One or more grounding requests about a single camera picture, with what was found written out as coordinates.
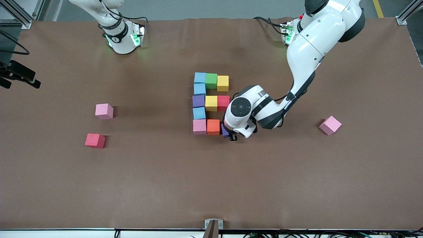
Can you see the blue foam block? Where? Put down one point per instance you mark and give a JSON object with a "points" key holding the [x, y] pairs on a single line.
{"points": [[200, 77], [199, 113], [199, 89]]}

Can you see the brown table cover sheet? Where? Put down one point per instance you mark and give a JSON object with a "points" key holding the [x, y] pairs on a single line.
{"points": [[211, 191]]}

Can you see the pink foam block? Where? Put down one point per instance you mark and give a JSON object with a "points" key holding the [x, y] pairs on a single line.
{"points": [[104, 111], [330, 125], [199, 126]]}

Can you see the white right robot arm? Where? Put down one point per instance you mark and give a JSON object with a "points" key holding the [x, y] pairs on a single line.
{"points": [[120, 41]]}

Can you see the yellow foam block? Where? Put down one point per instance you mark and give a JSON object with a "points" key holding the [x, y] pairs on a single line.
{"points": [[223, 83], [211, 103]]}

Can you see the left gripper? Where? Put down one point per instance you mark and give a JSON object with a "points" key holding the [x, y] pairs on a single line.
{"points": [[233, 138]]}

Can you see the green foam block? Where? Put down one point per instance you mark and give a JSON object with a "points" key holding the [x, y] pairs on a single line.
{"points": [[211, 81]]}

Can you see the orange foam block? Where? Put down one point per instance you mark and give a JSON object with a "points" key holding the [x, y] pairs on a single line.
{"points": [[213, 127]]}

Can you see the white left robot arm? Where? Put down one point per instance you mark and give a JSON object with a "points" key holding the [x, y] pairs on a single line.
{"points": [[310, 46]]}

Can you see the red foam block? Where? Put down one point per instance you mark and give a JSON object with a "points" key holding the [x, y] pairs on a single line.
{"points": [[223, 101], [95, 140]]}

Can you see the purple foam block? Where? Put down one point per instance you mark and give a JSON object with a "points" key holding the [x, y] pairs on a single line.
{"points": [[198, 101], [225, 132]]}

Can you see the aluminium frame profile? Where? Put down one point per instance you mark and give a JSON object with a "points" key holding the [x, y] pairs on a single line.
{"points": [[38, 10], [405, 18], [20, 18]]}

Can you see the grey metal bracket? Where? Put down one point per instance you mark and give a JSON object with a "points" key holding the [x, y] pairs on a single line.
{"points": [[213, 227]]}

